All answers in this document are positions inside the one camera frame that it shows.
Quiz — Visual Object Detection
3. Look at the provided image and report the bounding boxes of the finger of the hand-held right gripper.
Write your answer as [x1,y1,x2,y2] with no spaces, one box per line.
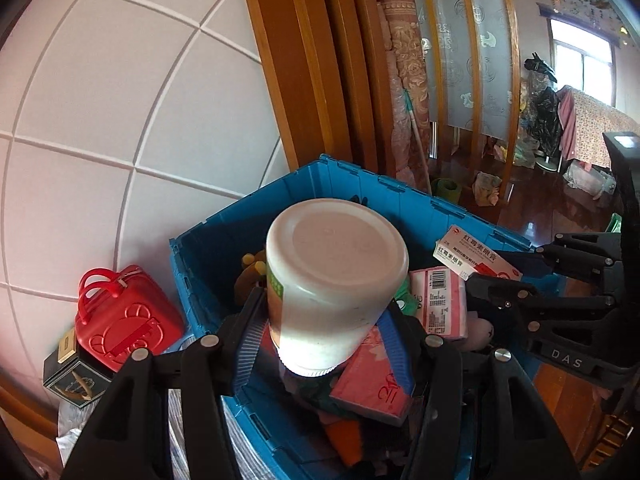
[465,271,619,317]
[492,232,623,283]

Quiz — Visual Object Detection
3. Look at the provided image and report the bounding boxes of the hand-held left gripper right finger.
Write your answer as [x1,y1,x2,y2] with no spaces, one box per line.
[377,305,571,480]

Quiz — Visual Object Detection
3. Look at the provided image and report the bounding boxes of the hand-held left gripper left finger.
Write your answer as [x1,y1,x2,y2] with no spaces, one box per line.
[60,287,268,480]

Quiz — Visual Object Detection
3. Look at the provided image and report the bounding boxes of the red box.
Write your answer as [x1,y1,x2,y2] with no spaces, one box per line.
[329,325,416,428]

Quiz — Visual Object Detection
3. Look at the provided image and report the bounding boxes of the pink pig plush toy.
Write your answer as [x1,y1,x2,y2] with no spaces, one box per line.
[460,316,498,353]

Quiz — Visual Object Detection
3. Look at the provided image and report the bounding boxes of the small red white carton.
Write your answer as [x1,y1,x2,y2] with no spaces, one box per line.
[432,225,523,283]

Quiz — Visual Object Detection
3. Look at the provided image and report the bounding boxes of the pink white tissue pack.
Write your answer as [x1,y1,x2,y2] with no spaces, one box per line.
[409,266,471,342]

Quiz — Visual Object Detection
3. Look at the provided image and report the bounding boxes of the brown bear plush toy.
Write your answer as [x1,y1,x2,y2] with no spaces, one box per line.
[234,250,268,306]

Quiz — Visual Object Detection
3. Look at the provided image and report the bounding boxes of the white plastic jar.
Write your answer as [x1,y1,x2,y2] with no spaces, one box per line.
[265,199,410,378]

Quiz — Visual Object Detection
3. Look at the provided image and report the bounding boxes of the blue plastic crate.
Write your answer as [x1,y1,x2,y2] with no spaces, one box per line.
[169,155,566,480]

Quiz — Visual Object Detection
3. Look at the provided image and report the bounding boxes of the clear plastic bags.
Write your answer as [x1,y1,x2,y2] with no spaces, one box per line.
[562,162,618,196]

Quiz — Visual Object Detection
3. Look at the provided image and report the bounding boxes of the pink cloth pile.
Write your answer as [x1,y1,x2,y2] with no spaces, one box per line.
[472,170,501,208]

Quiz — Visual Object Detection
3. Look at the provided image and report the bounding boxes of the green roll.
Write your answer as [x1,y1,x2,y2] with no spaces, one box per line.
[432,177,463,204]

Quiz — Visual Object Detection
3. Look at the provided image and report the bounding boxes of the red bear-embossed suitcase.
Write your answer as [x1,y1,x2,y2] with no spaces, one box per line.
[75,265,186,373]

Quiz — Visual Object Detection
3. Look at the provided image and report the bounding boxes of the floral covered bed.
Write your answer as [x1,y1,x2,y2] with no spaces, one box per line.
[557,85,640,171]

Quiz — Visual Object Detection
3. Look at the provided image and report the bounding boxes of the black hanging clothing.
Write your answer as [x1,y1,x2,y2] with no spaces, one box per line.
[524,52,563,156]

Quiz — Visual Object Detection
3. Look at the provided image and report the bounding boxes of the dark patterned gift box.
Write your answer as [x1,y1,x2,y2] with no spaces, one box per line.
[42,340,118,408]

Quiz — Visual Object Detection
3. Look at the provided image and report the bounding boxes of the flat gold box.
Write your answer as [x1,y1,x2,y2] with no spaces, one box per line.
[56,329,80,363]

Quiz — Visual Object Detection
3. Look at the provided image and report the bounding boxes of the far room window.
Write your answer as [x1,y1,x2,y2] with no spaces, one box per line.
[547,15,616,108]

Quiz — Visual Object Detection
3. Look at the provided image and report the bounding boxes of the frosted glass sliding door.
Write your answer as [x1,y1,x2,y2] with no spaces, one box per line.
[395,0,526,201]

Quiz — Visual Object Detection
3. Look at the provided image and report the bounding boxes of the rolled patterned carpet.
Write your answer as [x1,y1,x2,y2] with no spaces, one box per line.
[376,0,433,196]

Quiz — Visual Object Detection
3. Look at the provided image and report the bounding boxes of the mop handle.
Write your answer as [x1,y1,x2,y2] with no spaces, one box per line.
[402,87,433,196]

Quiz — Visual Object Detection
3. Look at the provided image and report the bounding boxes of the wooden door frame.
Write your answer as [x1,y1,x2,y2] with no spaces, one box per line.
[237,0,396,181]

